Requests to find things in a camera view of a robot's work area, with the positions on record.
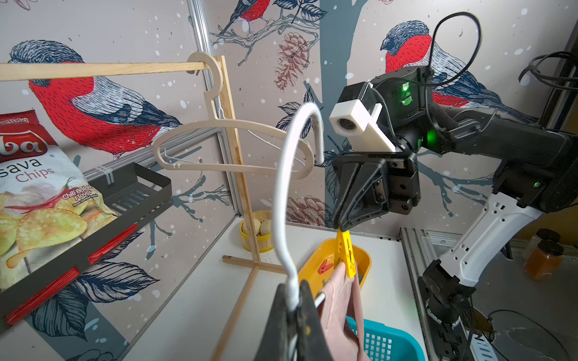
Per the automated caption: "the yellow plastic tray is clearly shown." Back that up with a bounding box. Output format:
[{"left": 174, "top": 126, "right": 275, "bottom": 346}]
[{"left": 298, "top": 239, "right": 372, "bottom": 298}]

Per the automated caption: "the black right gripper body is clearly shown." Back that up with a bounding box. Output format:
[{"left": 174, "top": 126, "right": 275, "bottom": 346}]
[{"left": 385, "top": 151, "right": 421, "bottom": 215}]

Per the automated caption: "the teal plastic laundry basket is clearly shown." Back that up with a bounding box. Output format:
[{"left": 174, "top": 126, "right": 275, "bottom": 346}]
[{"left": 346, "top": 317, "right": 426, "bottom": 361}]

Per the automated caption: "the red Chuba chips bag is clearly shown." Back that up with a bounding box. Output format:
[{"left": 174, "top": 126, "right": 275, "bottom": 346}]
[{"left": 1, "top": 111, "right": 117, "bottom": 291}]

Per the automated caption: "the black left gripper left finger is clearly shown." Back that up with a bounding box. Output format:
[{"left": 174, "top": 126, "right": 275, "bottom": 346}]
[{"left": 254, "top": 284, "right": 289, "bottom": 361}]

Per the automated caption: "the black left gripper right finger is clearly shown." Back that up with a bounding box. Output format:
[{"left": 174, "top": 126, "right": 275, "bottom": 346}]
[{"left": 296, "top": 281, "right": 333, "bottom": 361}]

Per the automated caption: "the white wire hanger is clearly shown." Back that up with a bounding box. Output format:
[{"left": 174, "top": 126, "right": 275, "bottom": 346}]
[{"left": 152, "top": 103, "right": 324, "bottom": 178}]

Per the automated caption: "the amber glass jar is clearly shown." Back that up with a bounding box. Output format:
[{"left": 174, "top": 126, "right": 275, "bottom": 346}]
[{"left": 522, "top": 228, "right": 564, "bottom": 281}]

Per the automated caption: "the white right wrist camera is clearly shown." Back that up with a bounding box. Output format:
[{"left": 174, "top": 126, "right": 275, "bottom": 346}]
[{"left": 329, "top": 99, "right": 397, "bottom": 153}]

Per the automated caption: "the pink-grey t-shirt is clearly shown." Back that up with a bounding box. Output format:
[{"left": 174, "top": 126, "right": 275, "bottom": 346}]
[{"left": 318, "top": 263, "right": 369, "bottom": 360}]

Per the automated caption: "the yellow clothespin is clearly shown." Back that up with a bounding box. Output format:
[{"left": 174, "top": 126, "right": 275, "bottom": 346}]
[{"left": 335, "top": 230, "right": 357, "bottom": 279}]

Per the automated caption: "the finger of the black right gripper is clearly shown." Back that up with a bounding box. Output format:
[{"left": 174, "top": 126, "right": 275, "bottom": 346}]
[{"left": 333, "top": 153, "right": 390, "bottom": 232}]

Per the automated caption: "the wooden ring hanger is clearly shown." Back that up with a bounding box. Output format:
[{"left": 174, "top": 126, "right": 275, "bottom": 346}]
[{"left": 152, "top": 50, "right": 315, "bottom": 181}]

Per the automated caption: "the red clothespin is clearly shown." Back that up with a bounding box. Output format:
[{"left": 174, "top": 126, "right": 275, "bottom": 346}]
[{"left": 317, "top": 259, "right": 334, "bottom": 275}]

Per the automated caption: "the wooden clothes rack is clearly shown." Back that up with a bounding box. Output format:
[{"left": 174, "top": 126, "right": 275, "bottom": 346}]
[{"left": 0, "top": 55, "right": 290, "bottom": 361}]

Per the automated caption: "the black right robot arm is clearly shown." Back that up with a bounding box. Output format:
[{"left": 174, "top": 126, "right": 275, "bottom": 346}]
[{"left": 330, "top": 20, "right": 577, "bottom": 360}]

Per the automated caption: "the black wall basket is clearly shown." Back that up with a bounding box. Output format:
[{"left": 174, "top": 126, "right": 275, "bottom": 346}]
[{"left": 0, "top": 162, "right": 173, "bottom": 326}]

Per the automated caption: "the white hanger of pink shirt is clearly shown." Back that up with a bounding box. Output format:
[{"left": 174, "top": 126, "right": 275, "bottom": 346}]
[{"left": 272, "top": 102, "right": 325, "bottom": 314}]

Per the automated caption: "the yellow bowl with buns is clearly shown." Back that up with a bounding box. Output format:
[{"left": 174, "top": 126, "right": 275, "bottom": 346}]
[{"left": 239, "top": 211, "right": 274, "bottom": 253}]

